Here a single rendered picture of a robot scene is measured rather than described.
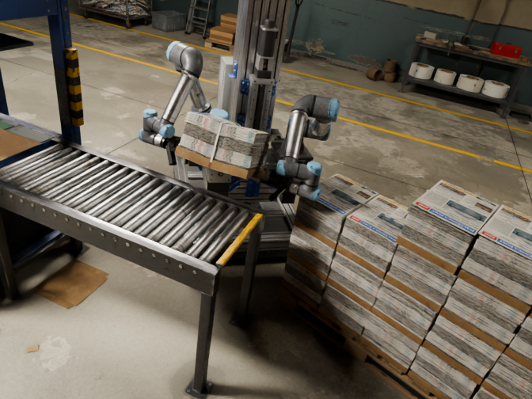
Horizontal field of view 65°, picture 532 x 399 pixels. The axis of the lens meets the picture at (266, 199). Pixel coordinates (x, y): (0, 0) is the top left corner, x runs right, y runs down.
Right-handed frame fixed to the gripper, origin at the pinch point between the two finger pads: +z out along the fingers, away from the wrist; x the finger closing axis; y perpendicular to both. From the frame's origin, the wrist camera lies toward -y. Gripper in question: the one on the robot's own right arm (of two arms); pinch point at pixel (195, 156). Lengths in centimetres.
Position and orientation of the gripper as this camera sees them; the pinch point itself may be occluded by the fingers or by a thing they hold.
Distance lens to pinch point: 231.3
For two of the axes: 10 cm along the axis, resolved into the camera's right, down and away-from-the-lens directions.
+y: 2.8, -9.4, -1.9
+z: 9.1, 3.2, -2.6
